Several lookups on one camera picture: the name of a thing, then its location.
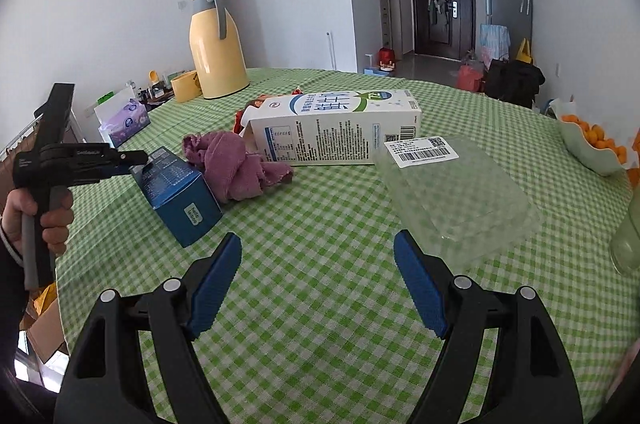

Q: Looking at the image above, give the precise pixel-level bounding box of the red plastic bag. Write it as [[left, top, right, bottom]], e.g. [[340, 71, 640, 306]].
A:
[[456, 64, 484, 93]]

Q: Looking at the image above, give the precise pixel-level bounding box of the white milk carton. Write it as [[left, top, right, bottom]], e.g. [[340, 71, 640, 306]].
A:
[[242, 89, 422, 166]]

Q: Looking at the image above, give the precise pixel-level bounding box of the green white checked tablecloth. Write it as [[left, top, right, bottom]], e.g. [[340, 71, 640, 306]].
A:
[[56, 80, 639, 423]]

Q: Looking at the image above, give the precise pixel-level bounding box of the purple tissue pack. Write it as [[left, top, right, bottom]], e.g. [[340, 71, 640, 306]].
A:
[[94, 87, 151, 149]]

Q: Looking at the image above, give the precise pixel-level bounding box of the purple crumpled towel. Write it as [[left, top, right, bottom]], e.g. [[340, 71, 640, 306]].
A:
[[182, 131, 294, 204]]

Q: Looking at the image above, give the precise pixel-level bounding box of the green frosted glass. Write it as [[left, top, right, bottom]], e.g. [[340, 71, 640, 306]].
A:
[[610, 194, 640, 275]]

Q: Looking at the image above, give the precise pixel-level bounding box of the dark blue small box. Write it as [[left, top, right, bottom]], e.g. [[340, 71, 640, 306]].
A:
[[130, 147, 222, 247]]

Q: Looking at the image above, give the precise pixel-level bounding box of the green bowl of oranges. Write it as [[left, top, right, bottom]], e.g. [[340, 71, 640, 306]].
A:
[[550, 98, 627, 177]]

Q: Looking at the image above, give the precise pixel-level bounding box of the cardboard trash box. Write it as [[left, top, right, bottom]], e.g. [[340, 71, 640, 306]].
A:
[[21, 283, 66, 363]]

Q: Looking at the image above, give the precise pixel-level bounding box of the yellow cup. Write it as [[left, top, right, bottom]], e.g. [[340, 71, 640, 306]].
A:
[[170, 70, 202, 103]]

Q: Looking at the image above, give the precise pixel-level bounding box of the black bag on floor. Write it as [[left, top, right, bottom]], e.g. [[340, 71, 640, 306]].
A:
[[484, 60, 546, 110]]

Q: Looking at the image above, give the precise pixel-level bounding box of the person's left hand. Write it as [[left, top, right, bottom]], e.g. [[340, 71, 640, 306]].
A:
[[1, 189, 74, 259]]

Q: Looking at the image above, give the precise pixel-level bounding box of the dark entrance door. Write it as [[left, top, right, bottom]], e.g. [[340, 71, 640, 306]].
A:
[[412, 0, 475, 61]]

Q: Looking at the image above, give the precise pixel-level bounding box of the clear plastic clamshell container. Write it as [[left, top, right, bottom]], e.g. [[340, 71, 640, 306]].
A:
[[374, 136, 541, 272]]

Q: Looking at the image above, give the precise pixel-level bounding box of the yellow thermos jug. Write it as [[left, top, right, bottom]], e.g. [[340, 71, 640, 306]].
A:
[[189, 0, 250, 100]]

